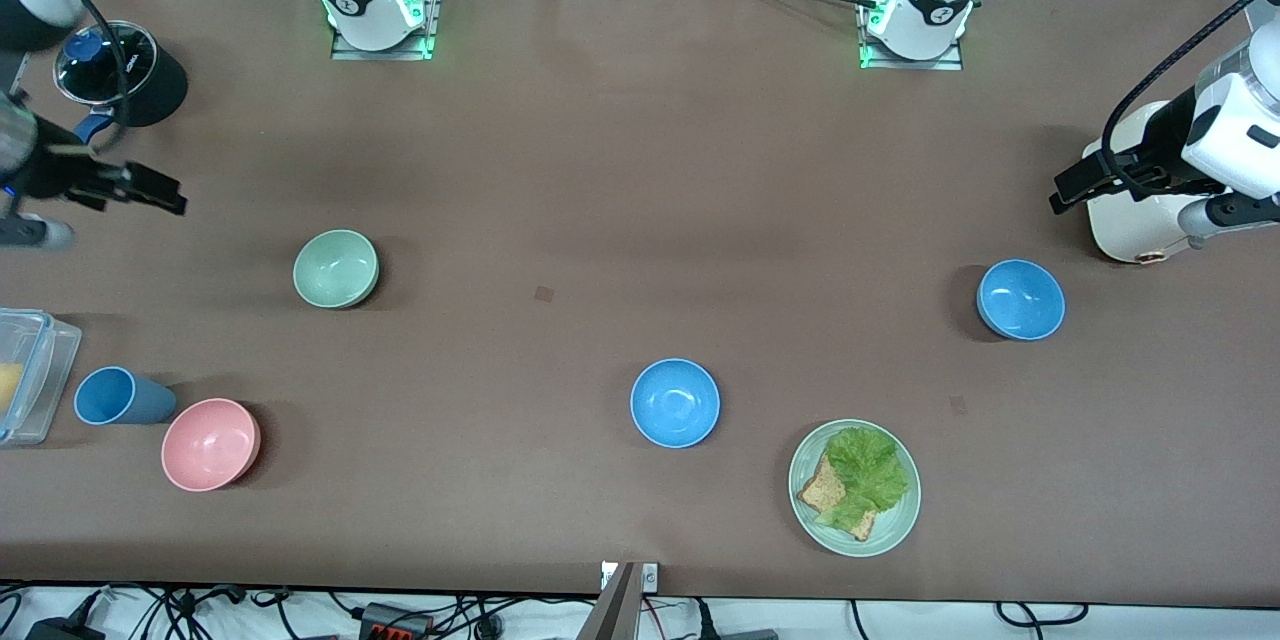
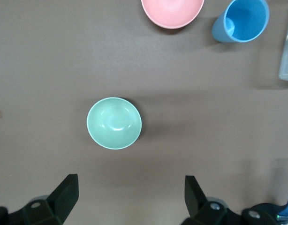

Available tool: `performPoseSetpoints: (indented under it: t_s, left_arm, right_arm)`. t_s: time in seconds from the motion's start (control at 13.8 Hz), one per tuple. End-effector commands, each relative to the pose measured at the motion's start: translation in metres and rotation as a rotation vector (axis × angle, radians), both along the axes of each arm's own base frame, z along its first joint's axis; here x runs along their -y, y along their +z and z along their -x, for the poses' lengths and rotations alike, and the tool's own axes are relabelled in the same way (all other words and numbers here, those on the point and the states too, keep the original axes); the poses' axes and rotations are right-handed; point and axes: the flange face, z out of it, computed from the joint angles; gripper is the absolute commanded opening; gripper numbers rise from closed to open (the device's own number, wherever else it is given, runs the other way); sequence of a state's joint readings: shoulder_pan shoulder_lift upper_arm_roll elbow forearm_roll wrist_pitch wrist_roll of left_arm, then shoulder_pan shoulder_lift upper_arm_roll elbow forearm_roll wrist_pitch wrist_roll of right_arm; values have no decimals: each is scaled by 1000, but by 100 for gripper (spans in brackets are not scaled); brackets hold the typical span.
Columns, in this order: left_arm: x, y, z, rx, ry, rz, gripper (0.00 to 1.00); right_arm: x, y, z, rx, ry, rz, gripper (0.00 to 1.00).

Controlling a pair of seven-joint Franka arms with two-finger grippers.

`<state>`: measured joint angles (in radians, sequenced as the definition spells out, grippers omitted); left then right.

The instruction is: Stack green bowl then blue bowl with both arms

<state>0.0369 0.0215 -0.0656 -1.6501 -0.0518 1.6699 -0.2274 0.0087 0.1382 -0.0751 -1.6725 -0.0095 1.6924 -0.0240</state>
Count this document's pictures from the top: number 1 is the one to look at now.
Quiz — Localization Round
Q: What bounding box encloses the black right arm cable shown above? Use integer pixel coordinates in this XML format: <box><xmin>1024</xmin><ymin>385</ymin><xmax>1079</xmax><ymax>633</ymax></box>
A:
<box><xmin>20</xmin><ymin>0</ymin><xmax>136</xmax><ymax>156</ymax></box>

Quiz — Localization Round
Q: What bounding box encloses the blue bowl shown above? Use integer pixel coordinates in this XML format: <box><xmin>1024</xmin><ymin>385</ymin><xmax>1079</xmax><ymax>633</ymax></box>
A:
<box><xmin>630</xmin><ymin>358</ymin><xmax>721</xmax><ymax>449</ymax></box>
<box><xmin>976</xmin><ymin>259</ymin><xmax>1067</xmax><ymax>342</ymax></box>

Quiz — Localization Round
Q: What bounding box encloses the brown bread slice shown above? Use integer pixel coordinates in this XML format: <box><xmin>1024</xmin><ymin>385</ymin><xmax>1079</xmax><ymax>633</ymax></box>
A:
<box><xmin>797</xmin><ymin>455</ymin><xmax>879</xmax><ymax>543</ymax></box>

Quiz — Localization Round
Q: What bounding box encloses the white toaster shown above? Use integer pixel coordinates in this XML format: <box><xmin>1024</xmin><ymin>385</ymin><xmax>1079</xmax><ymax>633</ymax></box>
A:
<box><xmin>1083</xmin><ymin>100</ymin><xmax>1206</xmax><ymax>266</ymax></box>

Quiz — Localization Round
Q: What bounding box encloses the glass lid with blue knob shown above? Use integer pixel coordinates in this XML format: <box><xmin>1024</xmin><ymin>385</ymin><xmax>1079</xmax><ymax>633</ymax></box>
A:
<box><xmin>53</xmin><ymin>20</ymin><xmax>159</xmax><ymax>107</ymax></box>

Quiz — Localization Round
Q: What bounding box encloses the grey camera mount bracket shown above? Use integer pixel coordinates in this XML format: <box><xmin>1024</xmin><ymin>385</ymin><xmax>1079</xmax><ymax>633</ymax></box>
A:
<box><xmin>578</xmin><ymin>560</ymin><xmax>661</xmax><ymax>640</ymax></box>

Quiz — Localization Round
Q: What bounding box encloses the clear plastic container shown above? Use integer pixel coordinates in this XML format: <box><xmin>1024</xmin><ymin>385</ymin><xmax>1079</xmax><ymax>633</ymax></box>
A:
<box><xmin>0</xmin><ymin>308</ymin><xmax>83</xmax><ymax>447</ymax></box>

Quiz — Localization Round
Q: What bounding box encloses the black red power adapter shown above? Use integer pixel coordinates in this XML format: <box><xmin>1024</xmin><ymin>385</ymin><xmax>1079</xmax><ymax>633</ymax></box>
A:
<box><xmin>358</xmin><ymin>603</ymin><xmax>433</xmax><ymax>640</ymax></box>

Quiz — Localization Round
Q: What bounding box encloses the green bowl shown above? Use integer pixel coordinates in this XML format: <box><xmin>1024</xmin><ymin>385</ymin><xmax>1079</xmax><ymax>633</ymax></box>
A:
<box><xmin>293</xmin><ymin>229</ymin><xmax>381</xmax><ymax>310</ymax></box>

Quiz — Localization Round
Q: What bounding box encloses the green plate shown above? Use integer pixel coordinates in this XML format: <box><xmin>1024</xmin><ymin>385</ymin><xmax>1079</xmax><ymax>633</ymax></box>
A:
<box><xmin>788</xmin><ymin>418</ymin><xmax>922</xmax><ymax>558</ymax></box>

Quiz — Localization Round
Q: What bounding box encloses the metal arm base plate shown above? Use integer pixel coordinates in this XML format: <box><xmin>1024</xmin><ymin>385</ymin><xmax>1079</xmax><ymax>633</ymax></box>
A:
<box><xmin>330</xmin><ymin>0</ymin><xmax>444</xmax><ymax>61</ymax></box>
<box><xmin>858</xmin><ymin>0</ymin><xmax>966</xmax><ymax>73</ymax></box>

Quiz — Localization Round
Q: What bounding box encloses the black looped cable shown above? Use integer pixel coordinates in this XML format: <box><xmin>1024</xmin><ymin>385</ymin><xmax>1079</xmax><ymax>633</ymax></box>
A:
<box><xmin>995</xmin><ymin>602</ymin><xmax>1091</xmax><ymax>629</ymax></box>

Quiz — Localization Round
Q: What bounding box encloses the green lettuce leaf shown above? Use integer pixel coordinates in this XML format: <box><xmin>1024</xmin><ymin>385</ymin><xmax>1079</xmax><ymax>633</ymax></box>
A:
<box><xmin>815</xmin><ymin>426</ymin><xmax>911</xmax><ymax>531</ymax></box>

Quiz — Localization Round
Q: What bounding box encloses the pink bowl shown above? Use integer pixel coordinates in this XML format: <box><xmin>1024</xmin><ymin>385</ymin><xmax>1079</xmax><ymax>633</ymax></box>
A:
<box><xmin>161</xmin><ymin>398</ymin><xmax>263</xmax><ymax>493</ymax></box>

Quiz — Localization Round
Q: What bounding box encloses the blue cup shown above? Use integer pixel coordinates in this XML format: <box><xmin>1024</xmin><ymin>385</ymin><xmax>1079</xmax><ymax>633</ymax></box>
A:
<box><xmin>73</xmin><ymin>366</ymin><xmax>179</xmax><ymax>427</ymax></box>

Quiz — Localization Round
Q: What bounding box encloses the black pot with blue handle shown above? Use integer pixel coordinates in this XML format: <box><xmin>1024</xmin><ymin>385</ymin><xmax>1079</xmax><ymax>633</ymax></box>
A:
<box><xmin>52</xmin><ymin>20</ymin><xmax>189</xmax><ymax>146</ymax></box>

